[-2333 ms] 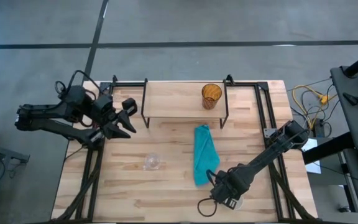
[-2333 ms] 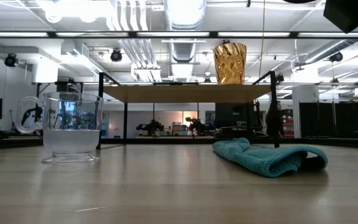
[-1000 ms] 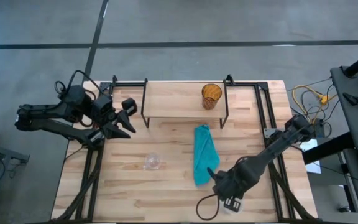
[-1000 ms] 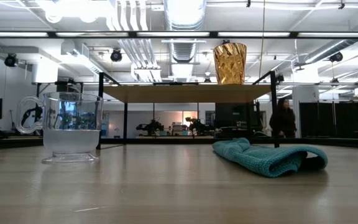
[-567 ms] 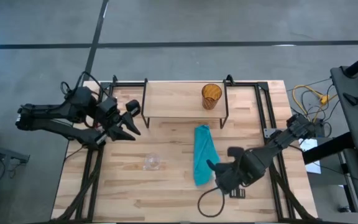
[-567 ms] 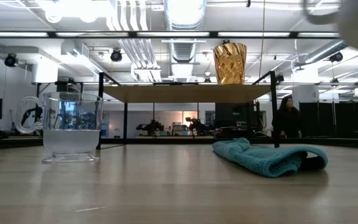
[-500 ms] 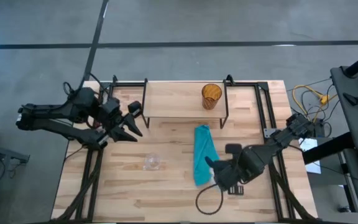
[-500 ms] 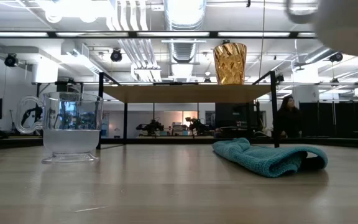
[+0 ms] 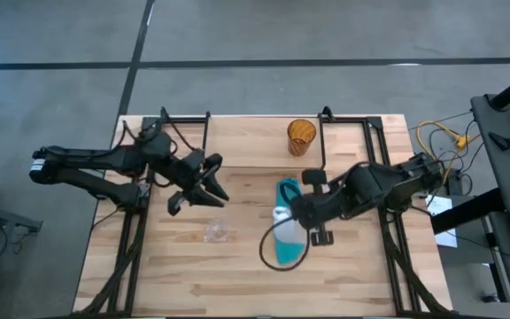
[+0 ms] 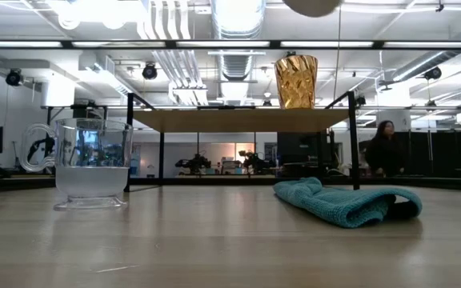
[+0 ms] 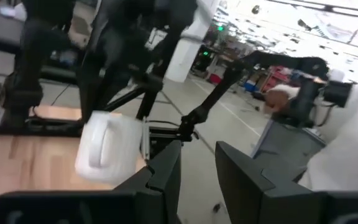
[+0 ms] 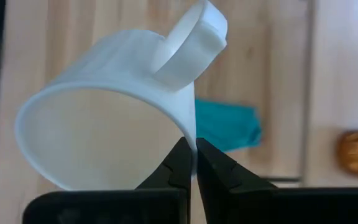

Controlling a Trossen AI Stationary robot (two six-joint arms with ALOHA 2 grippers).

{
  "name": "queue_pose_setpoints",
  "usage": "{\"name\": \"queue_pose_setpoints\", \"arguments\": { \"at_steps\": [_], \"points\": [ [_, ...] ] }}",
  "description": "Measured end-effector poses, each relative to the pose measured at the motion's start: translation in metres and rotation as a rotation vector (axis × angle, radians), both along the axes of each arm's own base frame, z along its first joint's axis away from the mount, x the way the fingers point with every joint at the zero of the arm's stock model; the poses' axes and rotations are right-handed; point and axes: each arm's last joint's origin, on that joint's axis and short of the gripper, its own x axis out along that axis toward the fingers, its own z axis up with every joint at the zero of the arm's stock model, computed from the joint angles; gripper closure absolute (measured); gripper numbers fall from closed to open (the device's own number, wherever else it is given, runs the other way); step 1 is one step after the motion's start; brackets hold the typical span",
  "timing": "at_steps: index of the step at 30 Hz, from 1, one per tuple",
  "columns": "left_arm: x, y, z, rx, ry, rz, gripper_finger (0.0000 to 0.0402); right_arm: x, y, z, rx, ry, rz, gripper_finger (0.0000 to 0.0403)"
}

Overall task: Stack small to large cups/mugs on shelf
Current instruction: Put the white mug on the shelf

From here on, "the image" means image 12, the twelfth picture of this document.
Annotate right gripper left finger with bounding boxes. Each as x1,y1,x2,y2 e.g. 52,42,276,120
22,136,194,224

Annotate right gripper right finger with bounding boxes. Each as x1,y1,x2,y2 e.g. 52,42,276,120
196,138,358,224

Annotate white ceramic mug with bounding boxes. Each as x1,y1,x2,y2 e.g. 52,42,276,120
14,0,229,192

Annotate teal microfiber cloth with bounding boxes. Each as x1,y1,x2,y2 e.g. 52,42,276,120
195,98,263,152

